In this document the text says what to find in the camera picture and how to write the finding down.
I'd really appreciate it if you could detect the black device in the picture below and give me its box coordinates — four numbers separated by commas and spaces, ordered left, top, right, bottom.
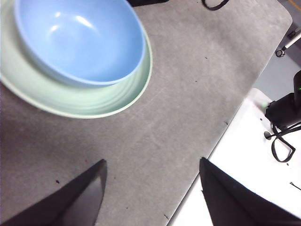
128, 0, 170, 7

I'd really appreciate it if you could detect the pale green plate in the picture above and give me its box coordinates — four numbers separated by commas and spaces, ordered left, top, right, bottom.
0, 0, 153, 119

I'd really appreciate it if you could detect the white pole with black knob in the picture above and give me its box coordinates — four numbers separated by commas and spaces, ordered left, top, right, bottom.
275, 29, 301, 57

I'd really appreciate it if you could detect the blue ribbed bowl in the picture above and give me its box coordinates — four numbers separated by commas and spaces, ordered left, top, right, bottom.
14, 0, 146, 87

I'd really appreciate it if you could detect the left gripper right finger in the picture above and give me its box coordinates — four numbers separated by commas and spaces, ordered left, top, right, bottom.
199, 157, 301, 226

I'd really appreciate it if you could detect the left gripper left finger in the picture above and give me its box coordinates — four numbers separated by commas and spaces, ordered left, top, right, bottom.
0, 159, 108, 226

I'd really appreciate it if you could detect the black looped cable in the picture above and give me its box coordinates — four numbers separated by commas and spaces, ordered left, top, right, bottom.
271, 121, 301, 163
201, 0, 230, 11

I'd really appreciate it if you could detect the dark grey table mat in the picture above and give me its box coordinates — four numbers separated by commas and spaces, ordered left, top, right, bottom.
0, 0, 293, 226

